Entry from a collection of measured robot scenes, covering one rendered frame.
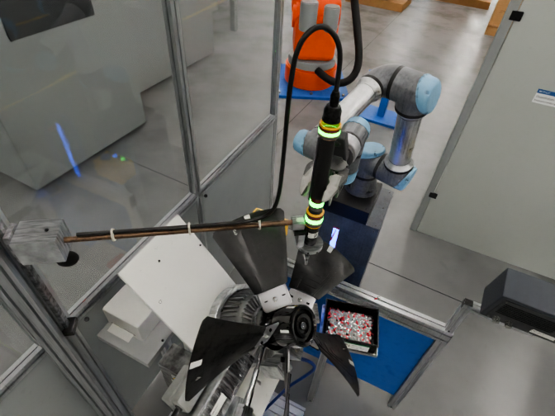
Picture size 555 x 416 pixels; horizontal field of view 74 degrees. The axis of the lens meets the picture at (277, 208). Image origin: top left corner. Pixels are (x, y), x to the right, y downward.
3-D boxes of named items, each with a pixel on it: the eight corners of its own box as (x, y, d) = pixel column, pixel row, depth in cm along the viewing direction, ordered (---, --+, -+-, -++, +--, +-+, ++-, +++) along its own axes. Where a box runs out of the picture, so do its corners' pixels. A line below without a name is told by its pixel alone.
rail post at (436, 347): (386, 406, 208) (436, 340, 153) (388, 399, 210) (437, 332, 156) (394, 409, 206) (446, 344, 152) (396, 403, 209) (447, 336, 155)
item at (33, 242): (17, 268, 82) (-1, 243, 76) (27, 243, 87) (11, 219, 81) (67, 263, 84) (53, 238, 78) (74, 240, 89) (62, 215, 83)
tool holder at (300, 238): (291, 257, 95) (294, 231, 88) (286, 236, 100) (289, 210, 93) (325, 253, 96) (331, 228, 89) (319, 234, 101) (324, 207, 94)
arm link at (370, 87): (377, 48, 129) (288, 133, 112) (406, 58, 124) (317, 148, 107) (375, 76, 139) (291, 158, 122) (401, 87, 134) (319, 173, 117)
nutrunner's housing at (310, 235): (302, 257, 98) (328, 96, 67) (300, 245, 101) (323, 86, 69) (316, 255, 99) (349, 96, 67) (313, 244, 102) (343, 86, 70)
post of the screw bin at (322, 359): (306, 401, 207) (328, 330, 152) (307, 395, 209) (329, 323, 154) (312, 402, 207) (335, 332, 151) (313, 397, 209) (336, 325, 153)
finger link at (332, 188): (331, 219, 84) (338, 193, 90) (335, 200, 80) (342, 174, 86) (318, 216, 84) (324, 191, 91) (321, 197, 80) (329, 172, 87)
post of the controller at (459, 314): (444, 330, 148) (464, 304, 134) (445, 324, 150) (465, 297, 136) (452, 333, 147) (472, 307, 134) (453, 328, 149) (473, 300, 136)
